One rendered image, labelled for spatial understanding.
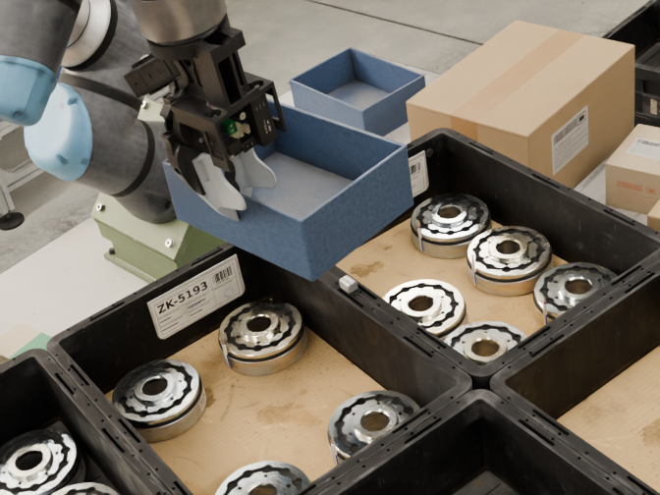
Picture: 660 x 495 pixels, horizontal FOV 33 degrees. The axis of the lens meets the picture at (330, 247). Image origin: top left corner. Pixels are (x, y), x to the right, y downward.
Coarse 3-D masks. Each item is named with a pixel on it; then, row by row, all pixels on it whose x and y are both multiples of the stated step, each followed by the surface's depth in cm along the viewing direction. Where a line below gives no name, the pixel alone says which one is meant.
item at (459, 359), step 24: (408, 144) 147; (480, 144) 144; (528, 168) 138; (576, 192) 132; (600, 216) 129; (624, 216) 127; (648, 240) 124; (648, 264) 119; (360, 288) 124; (600, 288) 118; (384, 312) 120; (576, 312) 115; (432, 336) 116; (528, 336) 113; (456, 360) 112; (504, 360) 111; (480, 384) 110
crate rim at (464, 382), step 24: (192, 264) 133; (144, 288) 130; (336, 288) 125; (96, 312) 128; (360, 312) 121; (72, 336) 126; (408, 336) 116; (72, 360) 122; (432, 360) 113; (96, 408) 115; (432, 408) 107; (120, 432) 111; (408, 432) 105; (144, 456) 108; (360, 456) 104; (168, 480) 105; (336, 480) 102
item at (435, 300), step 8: (408, 296) 131; (416, 296) 131; (424, 296) 131; (432, 296) 131; (408, 304) 130; (440, 304) 129; (408, 312) 129; (416, 312) 129; (424, 312) 129; (432, 312) 128
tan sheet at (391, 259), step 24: (384, 240) 147; (408, 240) 147; (336, 264) 145; (360, 264) 144; (384, 264) 143; (408, 264) 142; (432, 264) 142; (456, 264) 141; (384, 288) 139; (456, 288) 137; (480, 312) 133; (504, 312) 132; (528, 312) 131
